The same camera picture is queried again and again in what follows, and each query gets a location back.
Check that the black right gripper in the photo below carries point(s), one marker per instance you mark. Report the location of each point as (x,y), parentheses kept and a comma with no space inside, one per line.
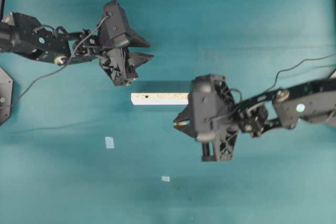
(222,146)

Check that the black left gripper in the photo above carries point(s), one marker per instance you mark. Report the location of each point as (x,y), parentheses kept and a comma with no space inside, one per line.
(120,65)

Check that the short wooden dowel rod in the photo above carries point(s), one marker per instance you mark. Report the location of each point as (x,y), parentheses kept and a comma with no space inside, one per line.
(181,123)

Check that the white particle board plank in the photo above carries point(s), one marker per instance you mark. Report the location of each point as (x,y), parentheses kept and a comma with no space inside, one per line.
(159,98)

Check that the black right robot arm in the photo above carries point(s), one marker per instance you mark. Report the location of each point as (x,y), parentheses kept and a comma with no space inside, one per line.
(312,102)

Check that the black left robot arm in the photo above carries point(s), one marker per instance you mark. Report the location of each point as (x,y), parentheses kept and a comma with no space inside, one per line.
(27,37)

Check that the small blue tape marker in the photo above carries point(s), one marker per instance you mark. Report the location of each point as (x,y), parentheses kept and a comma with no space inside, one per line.
(165,178)

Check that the blue tape piece on table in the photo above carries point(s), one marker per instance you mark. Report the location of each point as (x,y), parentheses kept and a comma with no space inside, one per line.
(109,142)

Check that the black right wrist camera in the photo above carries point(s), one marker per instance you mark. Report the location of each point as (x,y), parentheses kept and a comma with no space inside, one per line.
(203,102)

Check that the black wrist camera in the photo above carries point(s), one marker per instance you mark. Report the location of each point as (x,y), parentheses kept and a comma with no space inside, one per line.
(113,31)
(203,102)

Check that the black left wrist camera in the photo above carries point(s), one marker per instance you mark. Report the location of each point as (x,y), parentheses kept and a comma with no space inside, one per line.
(113,31)

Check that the grey right base plate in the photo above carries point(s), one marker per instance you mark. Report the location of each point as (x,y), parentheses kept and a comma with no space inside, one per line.
(333,75)

